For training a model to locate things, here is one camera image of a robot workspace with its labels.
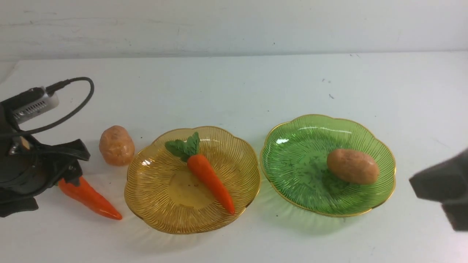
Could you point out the amber ribbed plastic plate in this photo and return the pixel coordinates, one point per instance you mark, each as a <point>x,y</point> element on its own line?
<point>162,191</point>

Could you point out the toy potato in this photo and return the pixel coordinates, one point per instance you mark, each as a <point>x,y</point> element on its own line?
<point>353,166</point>
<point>116,146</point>

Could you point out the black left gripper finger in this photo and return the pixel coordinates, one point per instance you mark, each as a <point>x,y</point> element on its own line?
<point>75,149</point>
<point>12,207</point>

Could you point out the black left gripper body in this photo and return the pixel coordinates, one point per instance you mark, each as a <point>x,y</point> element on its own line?
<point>26,174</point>

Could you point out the green ribbed plastic plate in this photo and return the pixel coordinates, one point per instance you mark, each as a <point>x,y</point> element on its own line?
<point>294,161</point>

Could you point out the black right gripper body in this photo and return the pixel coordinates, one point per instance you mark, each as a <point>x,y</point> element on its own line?
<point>446,183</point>

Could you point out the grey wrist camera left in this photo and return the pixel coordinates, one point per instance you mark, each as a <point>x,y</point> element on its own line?
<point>30,104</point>

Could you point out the toy carrot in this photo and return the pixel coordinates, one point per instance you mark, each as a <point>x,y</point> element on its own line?
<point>189,152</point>
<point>86,195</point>

